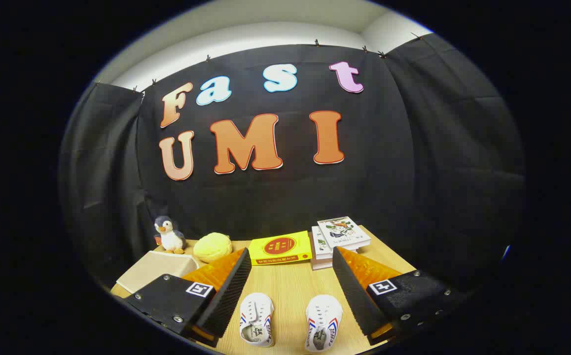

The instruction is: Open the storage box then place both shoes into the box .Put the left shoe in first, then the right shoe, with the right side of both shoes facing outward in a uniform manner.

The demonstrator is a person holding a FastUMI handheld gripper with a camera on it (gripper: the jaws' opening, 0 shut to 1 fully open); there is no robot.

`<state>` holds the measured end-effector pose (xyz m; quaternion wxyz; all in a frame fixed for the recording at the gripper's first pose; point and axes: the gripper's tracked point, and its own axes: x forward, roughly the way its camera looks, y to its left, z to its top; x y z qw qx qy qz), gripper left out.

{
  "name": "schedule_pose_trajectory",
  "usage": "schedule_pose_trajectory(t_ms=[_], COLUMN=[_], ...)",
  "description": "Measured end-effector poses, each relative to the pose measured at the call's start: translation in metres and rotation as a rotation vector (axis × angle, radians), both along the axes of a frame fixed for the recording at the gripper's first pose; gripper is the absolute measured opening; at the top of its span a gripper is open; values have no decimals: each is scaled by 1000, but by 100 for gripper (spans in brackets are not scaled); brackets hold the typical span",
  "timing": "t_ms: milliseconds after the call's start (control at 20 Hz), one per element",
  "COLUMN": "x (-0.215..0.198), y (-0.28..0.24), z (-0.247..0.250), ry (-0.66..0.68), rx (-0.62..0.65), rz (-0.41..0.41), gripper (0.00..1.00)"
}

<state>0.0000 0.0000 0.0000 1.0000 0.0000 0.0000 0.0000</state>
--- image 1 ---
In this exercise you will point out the yellow plush ball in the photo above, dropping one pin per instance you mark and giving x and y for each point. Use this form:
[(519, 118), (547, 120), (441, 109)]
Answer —
[(211, 246)]

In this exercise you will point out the penguin plush toy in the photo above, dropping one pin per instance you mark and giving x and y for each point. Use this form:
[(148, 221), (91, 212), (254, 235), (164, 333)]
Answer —
[(169, 236)]

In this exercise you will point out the yellow book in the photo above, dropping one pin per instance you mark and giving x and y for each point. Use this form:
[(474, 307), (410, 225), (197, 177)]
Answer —
[(278, 246)]

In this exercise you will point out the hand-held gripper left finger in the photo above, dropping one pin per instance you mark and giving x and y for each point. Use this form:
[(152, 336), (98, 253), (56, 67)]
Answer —
[(229, 291)]

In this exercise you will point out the white illustrated cover book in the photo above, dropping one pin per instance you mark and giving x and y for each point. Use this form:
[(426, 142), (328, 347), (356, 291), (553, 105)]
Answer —
[(342, 231)]

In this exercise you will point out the white canvas shoe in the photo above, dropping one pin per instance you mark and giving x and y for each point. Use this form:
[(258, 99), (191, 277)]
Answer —
[(256, 315), (324, 315)]

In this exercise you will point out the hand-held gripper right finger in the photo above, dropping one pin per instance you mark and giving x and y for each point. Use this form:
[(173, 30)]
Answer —
[(354, 296)]

